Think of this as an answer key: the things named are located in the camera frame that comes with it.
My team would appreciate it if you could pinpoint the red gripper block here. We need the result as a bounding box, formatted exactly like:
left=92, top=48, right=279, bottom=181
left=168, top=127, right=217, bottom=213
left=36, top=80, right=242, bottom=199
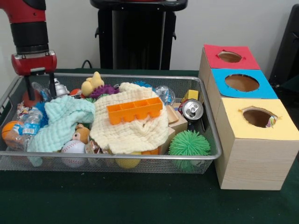
left=11, top=50, right=58, bottom=101

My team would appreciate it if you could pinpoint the silver toy robot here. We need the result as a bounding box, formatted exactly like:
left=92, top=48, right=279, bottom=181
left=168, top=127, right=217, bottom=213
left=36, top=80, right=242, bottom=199
left=53, top=78, right=70, bottom=97

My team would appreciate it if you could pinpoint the mint green knitted cloth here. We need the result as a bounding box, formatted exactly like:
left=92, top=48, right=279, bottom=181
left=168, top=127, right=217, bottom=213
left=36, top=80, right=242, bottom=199
left=27, top=95, right=96, bottom=168

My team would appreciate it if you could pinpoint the orange plastic compartment tray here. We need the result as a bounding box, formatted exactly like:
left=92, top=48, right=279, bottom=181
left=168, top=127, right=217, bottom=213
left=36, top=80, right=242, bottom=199
left=107, top=97, right=164, bottom=125

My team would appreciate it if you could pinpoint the cream waffle cloth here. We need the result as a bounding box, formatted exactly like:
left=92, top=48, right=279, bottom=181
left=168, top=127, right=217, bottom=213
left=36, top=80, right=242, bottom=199
left=89, top=82, right=169, bottom=155

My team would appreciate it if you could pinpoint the colourful polka dot cloth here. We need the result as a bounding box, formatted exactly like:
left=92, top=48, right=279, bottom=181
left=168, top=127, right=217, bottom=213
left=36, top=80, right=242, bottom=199
left=265, top=115, right=278, bottom=128

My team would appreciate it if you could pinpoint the wooden box with three holes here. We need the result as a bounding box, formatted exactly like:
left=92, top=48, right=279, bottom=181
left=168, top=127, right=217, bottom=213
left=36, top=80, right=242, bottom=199
left=198, top=44, right=299, bottom=191

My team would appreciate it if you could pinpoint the small brown football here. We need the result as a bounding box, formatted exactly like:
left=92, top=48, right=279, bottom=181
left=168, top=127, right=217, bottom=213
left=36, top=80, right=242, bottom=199
left=22, top=90, right=43, bottom=107

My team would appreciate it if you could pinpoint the yellow plush duck toy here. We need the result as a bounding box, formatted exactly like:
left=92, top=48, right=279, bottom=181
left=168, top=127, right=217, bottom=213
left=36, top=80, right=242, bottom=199
left=81, top=71, right=105, bottom=97

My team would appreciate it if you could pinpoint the small orange basketball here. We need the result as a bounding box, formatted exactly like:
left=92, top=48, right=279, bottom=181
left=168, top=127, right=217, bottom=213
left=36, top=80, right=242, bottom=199
left=1, top=120, right=24, bottom=148

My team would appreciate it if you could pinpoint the purple spiky ball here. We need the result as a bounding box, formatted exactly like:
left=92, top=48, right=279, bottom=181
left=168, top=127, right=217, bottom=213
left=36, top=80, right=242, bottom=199
left=90, top=84, right=120, bottom=98

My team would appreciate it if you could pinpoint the white baseball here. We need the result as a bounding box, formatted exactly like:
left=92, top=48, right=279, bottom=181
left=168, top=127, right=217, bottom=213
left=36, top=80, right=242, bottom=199
left=61, top=140, right=86, bottom=168

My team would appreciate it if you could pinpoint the dark green table cloth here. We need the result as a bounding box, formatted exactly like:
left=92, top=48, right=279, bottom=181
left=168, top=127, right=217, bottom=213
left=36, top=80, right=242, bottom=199
left=0, top=67, right=299, bottom=224

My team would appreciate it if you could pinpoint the silver soda can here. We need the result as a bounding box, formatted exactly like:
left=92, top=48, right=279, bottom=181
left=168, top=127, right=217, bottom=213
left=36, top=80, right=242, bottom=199
left=181, top=99, right=204, bottom=121

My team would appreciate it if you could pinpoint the large green spiky ball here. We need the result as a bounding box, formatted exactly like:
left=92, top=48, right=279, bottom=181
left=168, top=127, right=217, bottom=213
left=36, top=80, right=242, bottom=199
left=168, top=130, right=212, bottom=172

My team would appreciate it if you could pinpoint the shallow wire mesh bin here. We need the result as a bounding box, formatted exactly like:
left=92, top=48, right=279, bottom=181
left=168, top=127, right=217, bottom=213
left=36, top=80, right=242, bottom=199
left=0, top=72, right=222, bottom=175

